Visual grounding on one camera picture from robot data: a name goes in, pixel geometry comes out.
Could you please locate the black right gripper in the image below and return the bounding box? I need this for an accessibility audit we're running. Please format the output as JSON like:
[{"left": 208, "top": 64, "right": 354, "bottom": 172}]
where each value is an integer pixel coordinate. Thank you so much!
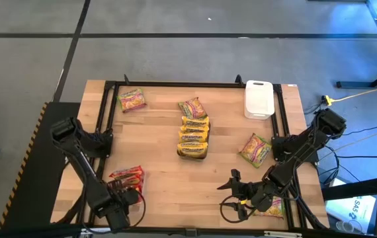
[{"left": 217, "top": 169, "right": 277, "bottom": 221}]

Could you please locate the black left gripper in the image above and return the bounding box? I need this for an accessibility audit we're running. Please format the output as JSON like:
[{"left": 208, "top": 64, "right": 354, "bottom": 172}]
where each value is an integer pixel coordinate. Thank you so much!
[{"left": 107, "top": 180, "right": 140, "bottom": 212}]

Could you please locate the red beef ramen pack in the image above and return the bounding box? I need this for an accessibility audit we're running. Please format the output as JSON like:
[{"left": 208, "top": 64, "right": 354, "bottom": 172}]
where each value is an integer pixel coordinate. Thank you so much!
[
  {"left": 108, "top": 165, "right": 144, "bottom": 181},
  {"left": 122, "top": 177, "right": 145, "bottom": 196}
]

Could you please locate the red snack packet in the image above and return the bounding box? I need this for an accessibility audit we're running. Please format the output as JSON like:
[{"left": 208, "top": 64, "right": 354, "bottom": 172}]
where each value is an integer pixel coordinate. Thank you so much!
[{"left": 107, "top": 164, "right": 146, "bottom": 203}]

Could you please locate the green lime shrimp ramen pack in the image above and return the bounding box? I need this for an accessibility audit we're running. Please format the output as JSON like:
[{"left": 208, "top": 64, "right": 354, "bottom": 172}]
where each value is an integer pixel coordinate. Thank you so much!
[
  {"left": 116, "top": 87, "right": 147, "bottom": 113},
  {"left": 254, "top": 195, "right": 285, "bottom": 219},
  {"left": 238, "top": 133, "right": 272, "bottom": 169}
]

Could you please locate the grey plastic bin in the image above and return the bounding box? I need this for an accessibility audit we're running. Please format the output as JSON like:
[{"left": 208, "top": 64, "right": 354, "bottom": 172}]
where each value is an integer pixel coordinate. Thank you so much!
[{"left": 176, "top": 115, "right": 211, "bottom": 161}]

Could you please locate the yellow Maruchan ramen pack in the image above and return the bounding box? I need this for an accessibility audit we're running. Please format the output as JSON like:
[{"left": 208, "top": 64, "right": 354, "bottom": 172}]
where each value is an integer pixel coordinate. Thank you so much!
[
  {"left": 180, "top": 124, "right": 210, "bottom": 134},
  {"left": 178, "top": 131, "right": 209, "bottom": 143},
  {"left": 177, "top": 141, "right": 208, "bottom": 157},
  {"left": 182, "top": 115, "right": 210, "bottom": 127}
]

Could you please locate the red ramen packet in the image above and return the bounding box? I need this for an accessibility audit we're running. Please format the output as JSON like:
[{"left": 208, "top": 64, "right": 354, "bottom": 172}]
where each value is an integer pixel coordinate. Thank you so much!
[{"left": 177, "top": 97, "right": 208, "bottom": 120}]

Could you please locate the white plastic bin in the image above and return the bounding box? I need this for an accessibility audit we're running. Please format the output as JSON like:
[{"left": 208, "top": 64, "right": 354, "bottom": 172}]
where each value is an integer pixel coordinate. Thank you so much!
[{"left": 243, "top": 79, "right": 275, "bottom": 120}]

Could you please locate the black hazard-striped platform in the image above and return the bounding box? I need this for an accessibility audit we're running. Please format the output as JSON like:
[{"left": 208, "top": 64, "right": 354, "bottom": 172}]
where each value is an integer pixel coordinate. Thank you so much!
[{"left": 0, "top": 101, "right": 82, "bottom": 232}]

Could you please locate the clear plastic cup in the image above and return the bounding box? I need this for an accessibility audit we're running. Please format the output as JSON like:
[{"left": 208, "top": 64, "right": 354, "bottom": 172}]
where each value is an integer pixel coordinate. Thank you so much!
[{"left": 335, "top": 219, "right": 356, "bottom": 234}]

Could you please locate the white and blue packet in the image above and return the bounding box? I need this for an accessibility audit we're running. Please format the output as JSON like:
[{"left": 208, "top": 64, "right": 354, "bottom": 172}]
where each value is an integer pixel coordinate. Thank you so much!
[{"left": 325, "top": 194, "right": 377, "bottom": 225}]

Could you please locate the black desk beam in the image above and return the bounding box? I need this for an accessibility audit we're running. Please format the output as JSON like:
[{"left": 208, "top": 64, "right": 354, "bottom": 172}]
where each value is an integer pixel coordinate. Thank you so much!
[{"left": 320, "top": 173, "right": 377, "bottom": 201}]

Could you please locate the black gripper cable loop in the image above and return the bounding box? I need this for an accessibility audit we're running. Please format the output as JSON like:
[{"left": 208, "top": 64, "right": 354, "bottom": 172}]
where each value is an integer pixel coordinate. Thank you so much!
[
  {"left": 127, "top": 190, "right": 147, "bottom": 229},
  {"left": 220, "top": 194, "right": 252, "bottom": 223}
]

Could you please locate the black table frame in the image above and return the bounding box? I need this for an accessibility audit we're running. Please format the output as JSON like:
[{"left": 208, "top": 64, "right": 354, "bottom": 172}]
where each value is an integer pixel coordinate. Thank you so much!
[{"left": 89, "top": 74, "right": 330, "bottom": 237}]

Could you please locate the thin tan cable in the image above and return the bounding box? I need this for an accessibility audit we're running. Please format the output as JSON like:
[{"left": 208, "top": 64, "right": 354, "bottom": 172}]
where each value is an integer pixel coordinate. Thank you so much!
[{"left": 320, "top": 122, "right": 377, "bottom": 157}]

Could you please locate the black floor cable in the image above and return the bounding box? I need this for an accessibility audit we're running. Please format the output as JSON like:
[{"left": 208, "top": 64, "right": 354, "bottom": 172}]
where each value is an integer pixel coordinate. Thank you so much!
[
  {"left": 342, "top": 120, "right": 377, "bottom": 136},
  {"left": 335, "top": 154, "right": 377, "bottom": 159}
]

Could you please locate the yellow power cable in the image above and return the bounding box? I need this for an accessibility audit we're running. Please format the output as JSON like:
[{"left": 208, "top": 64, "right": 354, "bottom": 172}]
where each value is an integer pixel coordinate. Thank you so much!
[{"left": 330, "top": 81, "right": 377, "bottom": 103}]

